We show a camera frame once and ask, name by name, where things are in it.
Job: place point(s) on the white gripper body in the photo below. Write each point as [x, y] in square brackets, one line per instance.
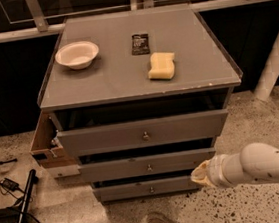
[216, 172]

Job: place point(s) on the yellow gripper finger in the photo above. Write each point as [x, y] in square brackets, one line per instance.
[199, 174]

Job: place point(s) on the grey drawer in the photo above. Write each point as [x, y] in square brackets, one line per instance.
[145, 165]
[145, 188]
[143, 133]

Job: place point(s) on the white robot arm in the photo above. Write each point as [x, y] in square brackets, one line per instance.
[255, 164]

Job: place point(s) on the grey drawer cabinet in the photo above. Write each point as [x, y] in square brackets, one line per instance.
[116, 87]

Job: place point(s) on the grey bottom drawer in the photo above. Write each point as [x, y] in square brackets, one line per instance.
[145, 188]

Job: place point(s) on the grey top drawer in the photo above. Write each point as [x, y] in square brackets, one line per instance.
[143, 133]

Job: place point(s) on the yellow sponge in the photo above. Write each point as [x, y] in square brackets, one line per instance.
[162, 66]

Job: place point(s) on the white diagonal pole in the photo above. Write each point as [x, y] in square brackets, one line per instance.
[270, 73]

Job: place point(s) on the black snack packet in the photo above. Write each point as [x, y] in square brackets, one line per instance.
[140, 44]

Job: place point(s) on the metal window railing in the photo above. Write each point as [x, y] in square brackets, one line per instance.
[38, 14]

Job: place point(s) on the black power adapter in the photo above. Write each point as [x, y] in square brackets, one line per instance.
[10, 184]

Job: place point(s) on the black pole on floor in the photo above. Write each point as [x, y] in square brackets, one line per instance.
[21, 212]

